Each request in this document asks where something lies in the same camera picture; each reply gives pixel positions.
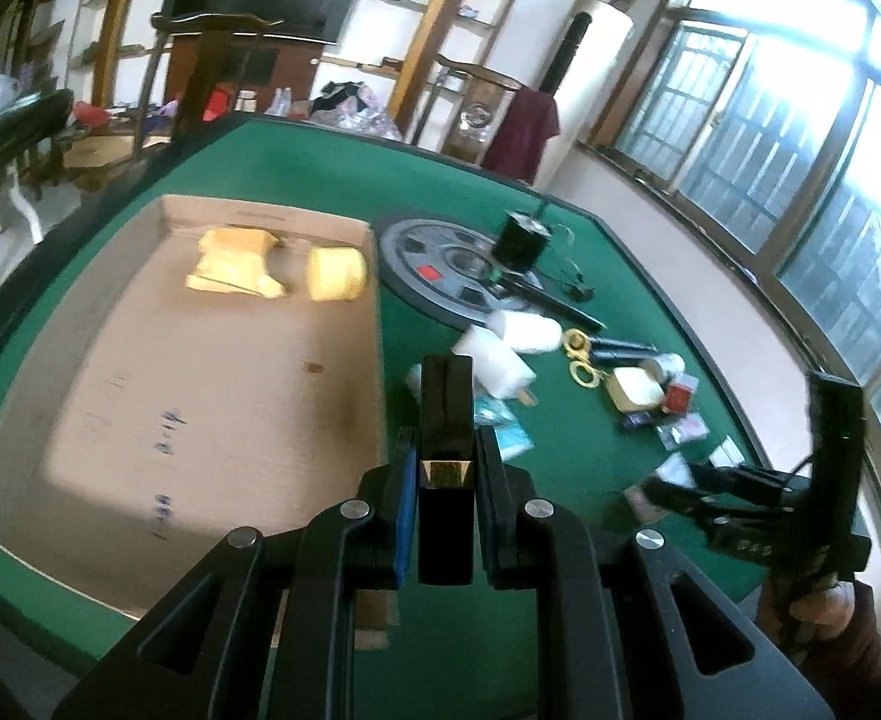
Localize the yellow sponge piece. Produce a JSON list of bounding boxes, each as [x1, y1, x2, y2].
[[184, 227, 290, 299]]

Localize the pinkish small packet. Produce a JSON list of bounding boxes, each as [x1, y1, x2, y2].
[[621, 486, 670, 526]]

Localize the small white jar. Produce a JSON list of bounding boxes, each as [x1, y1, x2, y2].
[[641, 352, 687, 385]]

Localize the wooden chair with shirt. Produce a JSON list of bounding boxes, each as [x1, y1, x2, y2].
[[410, 52, 561, 173]]

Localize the small white packet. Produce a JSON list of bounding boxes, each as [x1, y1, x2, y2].
[[654, 454, 700, 488]]

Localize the white stool legs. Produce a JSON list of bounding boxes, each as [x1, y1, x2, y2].
[[0, 165, 47, 245]]

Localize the yellow tape roll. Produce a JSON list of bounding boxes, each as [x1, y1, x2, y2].
[[305, 244, 368, 303]]

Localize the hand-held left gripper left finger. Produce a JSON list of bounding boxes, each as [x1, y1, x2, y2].
[[54, 427, 420, 720]]

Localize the flattened cardboard piece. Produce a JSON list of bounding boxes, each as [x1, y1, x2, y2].
[[61, 131, 167, 173]]

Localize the cardboard box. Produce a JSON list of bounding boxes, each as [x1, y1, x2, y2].
[[0, 193, 404, 650]]

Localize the dark wooden bench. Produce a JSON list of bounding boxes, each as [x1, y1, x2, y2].
[[0, 88, 76, 200]]

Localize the gold-handled scissors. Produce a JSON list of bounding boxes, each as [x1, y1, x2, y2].
[[560, 328, 600, 389]]

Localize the maroon shirt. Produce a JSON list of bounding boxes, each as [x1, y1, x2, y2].
[[481, 86, 563, 187]]

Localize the person's right forearm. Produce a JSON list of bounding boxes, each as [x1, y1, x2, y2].
[[804, 581, 881, 687]]

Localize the black cylindrical motor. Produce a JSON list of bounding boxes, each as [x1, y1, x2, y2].
[[491, 210, 550, 272]]

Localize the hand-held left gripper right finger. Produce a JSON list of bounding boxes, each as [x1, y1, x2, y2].
[[476, 426, 835, 720]]

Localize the black flat bar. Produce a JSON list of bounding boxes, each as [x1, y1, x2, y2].
[[496, 274, 608, 331]]

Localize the cream rectangular box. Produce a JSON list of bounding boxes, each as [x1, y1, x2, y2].
[[606, 366, 667, 413]]

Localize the dark wooden chair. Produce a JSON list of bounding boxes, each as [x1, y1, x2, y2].
[[131, 11, 285, 166]]

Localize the black box with gold band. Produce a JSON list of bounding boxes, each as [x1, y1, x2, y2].
[[417, 355, 477, 586]]

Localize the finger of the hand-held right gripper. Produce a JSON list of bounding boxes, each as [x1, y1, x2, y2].
[[691, 463, 786, 497], [644, 478, 720, 533]]

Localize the white standing air conditioner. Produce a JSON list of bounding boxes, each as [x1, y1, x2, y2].
[[534, 0, 636, 188]]

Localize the teal printed packet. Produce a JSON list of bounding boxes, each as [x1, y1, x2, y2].
[[496, 424, 535, 462], [474, 396, 520, 428]]

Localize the pile of clothes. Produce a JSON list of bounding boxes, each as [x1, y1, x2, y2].
[[309, 81, 404, 142]]

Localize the clear plastic packet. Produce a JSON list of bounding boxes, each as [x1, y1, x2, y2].
[[657, 414, 711, 451]]

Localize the person's right hand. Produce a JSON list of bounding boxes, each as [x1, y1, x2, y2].
[[781, 577, 857, 650]]

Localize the large framed window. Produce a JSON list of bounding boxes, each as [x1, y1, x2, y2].
[[590, 0, 881, 481]]

